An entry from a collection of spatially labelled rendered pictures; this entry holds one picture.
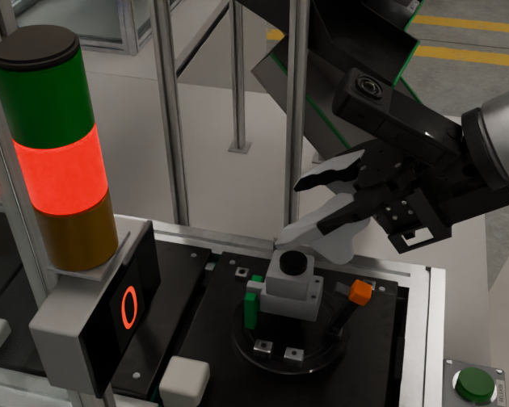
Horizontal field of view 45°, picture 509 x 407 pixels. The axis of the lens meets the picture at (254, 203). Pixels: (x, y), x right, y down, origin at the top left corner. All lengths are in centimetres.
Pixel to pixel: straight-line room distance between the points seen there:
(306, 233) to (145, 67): 107
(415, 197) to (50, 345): 32
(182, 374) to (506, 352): 46
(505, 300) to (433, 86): 245
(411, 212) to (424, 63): 304
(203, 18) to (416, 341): 126
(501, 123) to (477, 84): 294
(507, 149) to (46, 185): 34
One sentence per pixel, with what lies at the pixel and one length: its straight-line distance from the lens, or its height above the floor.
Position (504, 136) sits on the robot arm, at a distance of 52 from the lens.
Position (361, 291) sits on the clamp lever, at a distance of 68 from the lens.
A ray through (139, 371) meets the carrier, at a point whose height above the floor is 97.
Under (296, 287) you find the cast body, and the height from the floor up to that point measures 108.
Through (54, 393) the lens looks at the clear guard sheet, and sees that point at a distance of 54.
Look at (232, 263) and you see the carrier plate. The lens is 84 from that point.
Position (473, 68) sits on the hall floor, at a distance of 362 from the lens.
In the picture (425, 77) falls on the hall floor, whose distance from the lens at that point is 346.
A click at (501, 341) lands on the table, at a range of 96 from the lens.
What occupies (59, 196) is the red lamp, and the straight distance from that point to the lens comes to 40.
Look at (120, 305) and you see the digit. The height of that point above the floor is 122.
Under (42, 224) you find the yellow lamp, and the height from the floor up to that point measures 130.
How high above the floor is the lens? 156
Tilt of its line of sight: 39 degrees down
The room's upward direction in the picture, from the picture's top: 1 degrees counter-clockwise
